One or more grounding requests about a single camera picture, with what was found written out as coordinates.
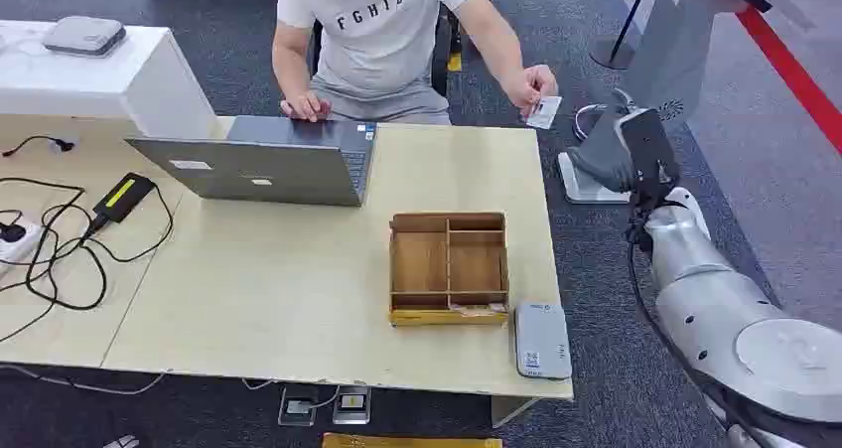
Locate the person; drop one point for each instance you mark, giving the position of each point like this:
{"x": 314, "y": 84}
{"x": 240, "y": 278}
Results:
{"x": 378, "y": 43}

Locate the steel floor socket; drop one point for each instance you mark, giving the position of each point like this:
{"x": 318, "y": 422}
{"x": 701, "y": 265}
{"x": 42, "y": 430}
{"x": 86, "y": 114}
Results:
{"x": 352, "y": 405}
{"x": 297, "y": 406}

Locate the black plug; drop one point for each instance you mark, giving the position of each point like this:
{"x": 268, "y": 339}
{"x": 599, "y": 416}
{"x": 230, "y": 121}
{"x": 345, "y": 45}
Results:
{"x": 11, "y": 233}

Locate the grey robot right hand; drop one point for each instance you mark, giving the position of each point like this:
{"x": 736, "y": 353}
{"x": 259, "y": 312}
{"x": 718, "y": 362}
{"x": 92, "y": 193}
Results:
{"x": 602, "y": 159}

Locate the white card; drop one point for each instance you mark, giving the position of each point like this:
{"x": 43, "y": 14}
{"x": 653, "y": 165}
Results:
{"x": 546, "y": 114}

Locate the black power adapter yellow label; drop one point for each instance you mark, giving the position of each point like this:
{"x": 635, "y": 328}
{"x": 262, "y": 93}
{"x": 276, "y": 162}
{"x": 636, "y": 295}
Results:
{"x": 124, "y": 197}

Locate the wooden card box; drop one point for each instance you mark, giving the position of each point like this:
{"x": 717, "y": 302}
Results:
{"x": 447, "y": 267}

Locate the black barrier post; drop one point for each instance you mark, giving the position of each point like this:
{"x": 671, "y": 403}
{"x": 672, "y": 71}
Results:
{"x": 618, "y": 37}

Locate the pale card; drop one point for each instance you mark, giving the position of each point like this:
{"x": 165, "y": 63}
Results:
{"x": 477, "y": 310}

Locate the grey laptop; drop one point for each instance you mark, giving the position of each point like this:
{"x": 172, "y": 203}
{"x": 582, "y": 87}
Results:
{"x": 256, "y": 168}

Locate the white power strip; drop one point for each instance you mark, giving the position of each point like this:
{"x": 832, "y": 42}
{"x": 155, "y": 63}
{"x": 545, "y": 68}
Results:
{"x": 20, "y": 244}

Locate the pale desk leg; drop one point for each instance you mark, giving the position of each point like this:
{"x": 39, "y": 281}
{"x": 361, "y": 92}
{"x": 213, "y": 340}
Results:
{"x": 513, "y": 411}

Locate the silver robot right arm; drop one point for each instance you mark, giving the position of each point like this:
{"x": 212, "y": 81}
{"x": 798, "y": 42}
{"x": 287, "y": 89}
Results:
{"x": 723, "y": 313}

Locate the yellow cardboard box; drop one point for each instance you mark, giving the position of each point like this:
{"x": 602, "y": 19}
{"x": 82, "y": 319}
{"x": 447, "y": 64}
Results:
{"x": 408, "y": 442}

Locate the person's right hand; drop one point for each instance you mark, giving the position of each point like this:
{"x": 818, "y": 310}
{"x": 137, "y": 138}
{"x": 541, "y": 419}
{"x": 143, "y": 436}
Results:
{"x": 306, "y": 107}

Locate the grey card reader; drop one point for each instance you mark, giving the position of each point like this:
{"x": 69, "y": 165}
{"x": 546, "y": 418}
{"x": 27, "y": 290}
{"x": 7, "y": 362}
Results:
{"x": 543, "y": 340}

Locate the person's left hand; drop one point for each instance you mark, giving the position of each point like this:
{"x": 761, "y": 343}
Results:
{"x": 529, "y": 83}

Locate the white stand base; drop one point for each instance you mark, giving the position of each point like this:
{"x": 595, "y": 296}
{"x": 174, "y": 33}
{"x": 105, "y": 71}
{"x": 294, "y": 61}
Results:
{"x": 582, "y": 192}

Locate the small white object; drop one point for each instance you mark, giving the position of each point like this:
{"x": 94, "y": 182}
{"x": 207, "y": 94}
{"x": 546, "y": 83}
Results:
{"x": 122, "y": 442}

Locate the red barrier belt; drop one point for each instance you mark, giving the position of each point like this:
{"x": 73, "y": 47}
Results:
{"x": 796, "y": 76}

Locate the grey flat device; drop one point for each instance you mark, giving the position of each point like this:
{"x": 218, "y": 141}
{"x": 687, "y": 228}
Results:
{"x": 84, "y": 36}

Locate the white cabinet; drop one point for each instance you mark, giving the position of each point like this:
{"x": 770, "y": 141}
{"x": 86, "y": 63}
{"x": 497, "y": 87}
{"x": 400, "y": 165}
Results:
{"x": 131, "y": 76}

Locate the grey gate kiosk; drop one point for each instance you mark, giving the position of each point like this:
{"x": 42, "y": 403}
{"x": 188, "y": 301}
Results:
{"x": 677, "y": 43}

